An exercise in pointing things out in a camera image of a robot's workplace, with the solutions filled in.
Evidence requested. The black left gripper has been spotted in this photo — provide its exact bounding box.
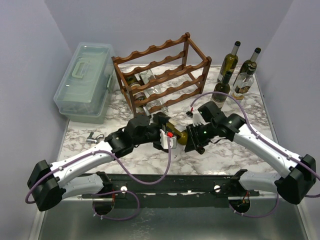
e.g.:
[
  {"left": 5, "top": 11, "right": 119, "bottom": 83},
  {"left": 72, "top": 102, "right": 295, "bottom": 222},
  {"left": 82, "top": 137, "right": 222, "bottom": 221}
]
[{"left": 133, "top": 115, "right": 171, "bottom": 150}]

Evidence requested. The dark green wine bottle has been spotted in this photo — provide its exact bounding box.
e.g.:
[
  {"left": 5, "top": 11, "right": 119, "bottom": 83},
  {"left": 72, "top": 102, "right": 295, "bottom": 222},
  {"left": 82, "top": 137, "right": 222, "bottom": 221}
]
[
  {"left": 166, "top": 119, "right": 188, "bottom": 146},
  {"left": 211, "top": 70, "right": 233, "bottom": 109}
]

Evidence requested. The green bottle brown label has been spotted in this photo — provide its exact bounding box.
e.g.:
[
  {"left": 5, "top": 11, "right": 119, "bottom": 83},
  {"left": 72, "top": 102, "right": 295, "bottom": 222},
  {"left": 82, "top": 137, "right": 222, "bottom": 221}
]
[{"left": 125, "top": 75, "right": 151, "bottom": 119}]

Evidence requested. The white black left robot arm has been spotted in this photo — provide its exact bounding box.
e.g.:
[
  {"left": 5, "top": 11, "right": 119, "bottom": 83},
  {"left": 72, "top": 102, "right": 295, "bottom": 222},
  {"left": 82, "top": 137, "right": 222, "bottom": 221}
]
[{"left": 25, "top": 114, "right": 177, "bottom": 212}]

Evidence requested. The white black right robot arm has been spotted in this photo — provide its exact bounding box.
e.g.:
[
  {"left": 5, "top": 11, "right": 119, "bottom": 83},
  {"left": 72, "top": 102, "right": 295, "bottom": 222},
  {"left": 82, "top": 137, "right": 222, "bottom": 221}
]
[{"left": 184, "top": 101, "right": 316, "bottom": 205}]

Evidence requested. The clear glass wine bottle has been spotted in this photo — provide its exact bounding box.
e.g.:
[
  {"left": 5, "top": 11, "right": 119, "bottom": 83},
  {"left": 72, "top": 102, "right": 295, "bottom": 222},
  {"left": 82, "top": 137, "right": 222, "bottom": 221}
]
[{"left": 138, "top": 69, "right": 169, "bottom": 114}]

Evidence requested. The brown wooden wine rack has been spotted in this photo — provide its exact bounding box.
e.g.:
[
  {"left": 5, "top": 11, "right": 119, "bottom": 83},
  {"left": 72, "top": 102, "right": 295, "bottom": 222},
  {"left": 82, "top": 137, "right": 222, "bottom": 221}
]
[{"left": 111, "top": 32, "right": 212, "bottom": 116}]

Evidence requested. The clear bottle black cap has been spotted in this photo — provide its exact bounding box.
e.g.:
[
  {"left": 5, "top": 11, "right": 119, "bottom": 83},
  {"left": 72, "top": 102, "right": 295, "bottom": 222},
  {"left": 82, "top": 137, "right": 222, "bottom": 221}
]
[{"left": 231, "top": 65, "right": 255, "bottom": 102}]

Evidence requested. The green bottle silver foil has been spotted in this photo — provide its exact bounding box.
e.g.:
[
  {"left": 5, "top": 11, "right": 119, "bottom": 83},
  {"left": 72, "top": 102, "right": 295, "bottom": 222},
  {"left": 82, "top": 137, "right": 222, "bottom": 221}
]
[
  {"left": 236, "top": 47, "right": 261, "bottom": 79},
  {"left": 217, "top": 41, "right": 241, "bottom": 83}
]

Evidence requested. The silver metal pipe fitting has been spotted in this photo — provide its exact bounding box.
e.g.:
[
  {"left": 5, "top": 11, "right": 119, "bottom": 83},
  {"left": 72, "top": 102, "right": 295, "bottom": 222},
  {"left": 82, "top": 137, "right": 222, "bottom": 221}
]
[{"left": 86, "top": 132, "right": 105, "bottom": 144}]

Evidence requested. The translucent green plastic toolbox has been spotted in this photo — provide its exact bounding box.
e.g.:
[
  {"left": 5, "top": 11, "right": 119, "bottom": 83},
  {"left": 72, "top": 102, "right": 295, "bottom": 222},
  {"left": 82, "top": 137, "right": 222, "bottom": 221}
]
[{"left": 53, "top": 42, "right": 116, "bottom": 125}]

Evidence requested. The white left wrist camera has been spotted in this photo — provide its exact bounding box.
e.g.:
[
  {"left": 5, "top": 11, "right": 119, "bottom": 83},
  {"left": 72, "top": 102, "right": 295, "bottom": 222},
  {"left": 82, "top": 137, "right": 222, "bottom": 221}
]
[{"left": 160, "top": 129, "right": 177, "bottom": 150}]

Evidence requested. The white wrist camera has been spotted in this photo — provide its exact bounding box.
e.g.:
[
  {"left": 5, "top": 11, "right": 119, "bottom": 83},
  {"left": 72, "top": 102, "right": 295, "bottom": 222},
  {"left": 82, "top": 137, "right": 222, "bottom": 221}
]
[
  {"left": 186, "top": 107, "right": 206, "bottom": 127},
  {"left": 160, "top": 129, "right": 177, "bottom": 150}
]

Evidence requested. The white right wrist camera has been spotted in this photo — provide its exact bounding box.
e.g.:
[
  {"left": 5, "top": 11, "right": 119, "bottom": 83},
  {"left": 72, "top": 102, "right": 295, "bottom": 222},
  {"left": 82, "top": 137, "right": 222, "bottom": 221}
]
[{"left": 186, "top": 107, "right": 206, "bottom": 127}]

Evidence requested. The black metal base rail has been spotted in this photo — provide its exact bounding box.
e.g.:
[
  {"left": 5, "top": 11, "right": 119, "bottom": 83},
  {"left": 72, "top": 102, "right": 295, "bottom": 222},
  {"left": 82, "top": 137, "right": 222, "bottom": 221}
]
[{"left": 92, "top": 171, "right": 259, "bottom": 215}]

